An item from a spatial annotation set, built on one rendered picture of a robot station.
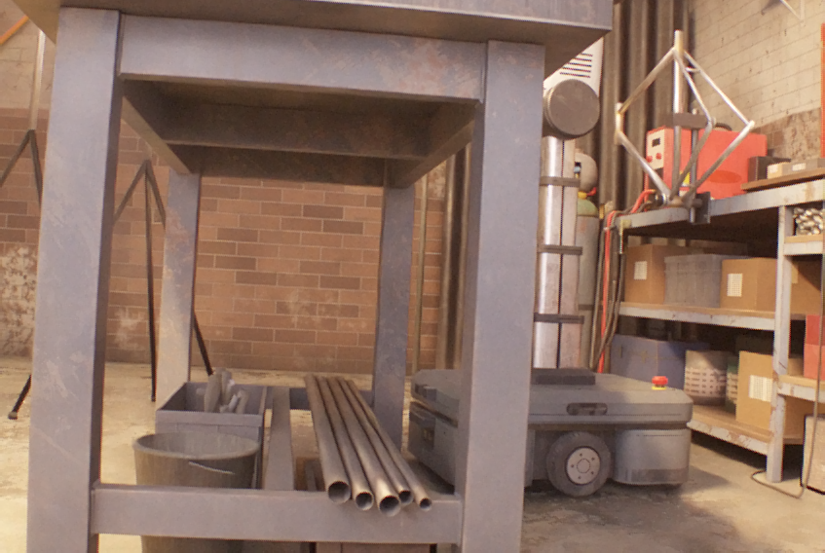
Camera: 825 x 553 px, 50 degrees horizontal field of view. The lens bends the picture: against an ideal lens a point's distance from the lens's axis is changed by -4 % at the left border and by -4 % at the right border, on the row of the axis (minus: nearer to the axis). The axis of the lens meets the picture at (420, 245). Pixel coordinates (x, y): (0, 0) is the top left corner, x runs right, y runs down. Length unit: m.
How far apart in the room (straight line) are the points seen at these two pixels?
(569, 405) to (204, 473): 1.08
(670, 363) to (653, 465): 1.27
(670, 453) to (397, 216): 0.93
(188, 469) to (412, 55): 0.69
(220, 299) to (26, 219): 1.12
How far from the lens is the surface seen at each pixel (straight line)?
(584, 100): 2.44
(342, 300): 4.92
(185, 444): 1.59
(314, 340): 4.93
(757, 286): 2.89
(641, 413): 2.32
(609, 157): 4.85
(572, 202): 2.45
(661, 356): 3.57
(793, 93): 4.24
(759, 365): 2.89
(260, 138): 1.83
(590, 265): 3.89
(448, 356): 4.58
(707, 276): 3.18
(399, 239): 2.42
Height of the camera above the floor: 0.50
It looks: 2 degrees up
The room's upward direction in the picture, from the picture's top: 3 degrees clockwise
